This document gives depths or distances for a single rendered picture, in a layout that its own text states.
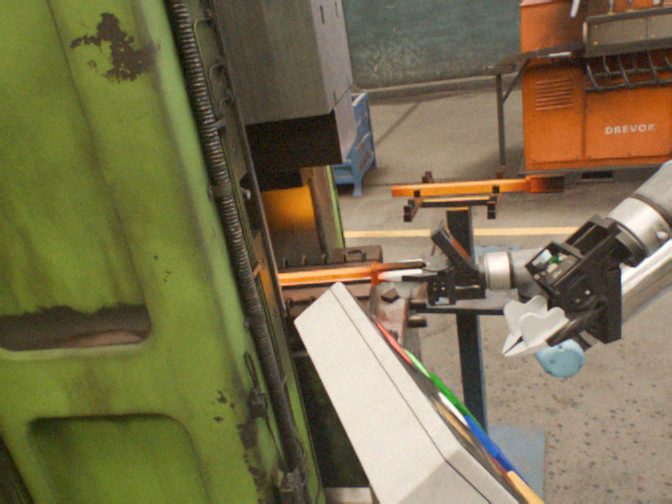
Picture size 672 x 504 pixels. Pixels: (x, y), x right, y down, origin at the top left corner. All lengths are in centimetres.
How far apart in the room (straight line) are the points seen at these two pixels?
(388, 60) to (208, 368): 821
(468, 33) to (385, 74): 126
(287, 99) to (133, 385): 49
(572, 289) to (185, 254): 49
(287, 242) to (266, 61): 63
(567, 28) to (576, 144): 79
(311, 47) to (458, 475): 66
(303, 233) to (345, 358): 85
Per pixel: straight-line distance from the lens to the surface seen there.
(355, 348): 65
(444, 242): 118
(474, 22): 865
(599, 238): 84
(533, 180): 164
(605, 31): 437
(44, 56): 87
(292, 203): 145
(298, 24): 95
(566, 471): 221
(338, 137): 102
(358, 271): 123
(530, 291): 122
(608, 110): 461
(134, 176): 79
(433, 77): 882
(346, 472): 139
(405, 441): 53
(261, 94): 98
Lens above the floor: 153
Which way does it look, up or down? 24 degrees down
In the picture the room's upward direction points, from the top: 10 degrees counter-clockwise
